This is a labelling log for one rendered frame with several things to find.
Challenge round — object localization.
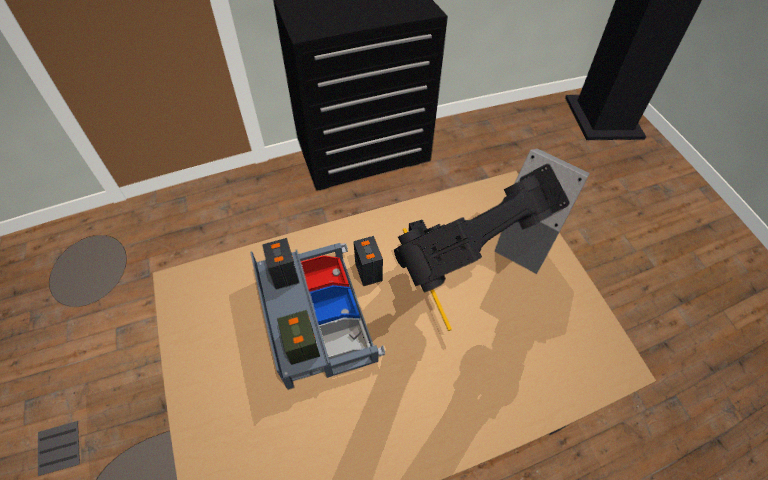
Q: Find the blue open bin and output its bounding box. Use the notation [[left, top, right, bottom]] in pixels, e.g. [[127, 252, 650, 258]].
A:
[[310, 285, 359, 325]]

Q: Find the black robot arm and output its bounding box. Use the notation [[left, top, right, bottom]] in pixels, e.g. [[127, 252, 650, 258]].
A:
[[394, 164, 569, 292]]

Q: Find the yellow bar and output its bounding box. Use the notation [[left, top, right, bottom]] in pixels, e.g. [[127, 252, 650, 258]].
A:
[[403, 228, 452, 331]]

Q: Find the grey metal bin rack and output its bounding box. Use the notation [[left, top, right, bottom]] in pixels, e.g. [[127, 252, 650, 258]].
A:
[[250, 243, 385, 390]]

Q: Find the olive green case with orange latches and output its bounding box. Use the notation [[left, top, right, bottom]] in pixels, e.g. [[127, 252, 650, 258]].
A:
[[277, 310, 320, 365]]

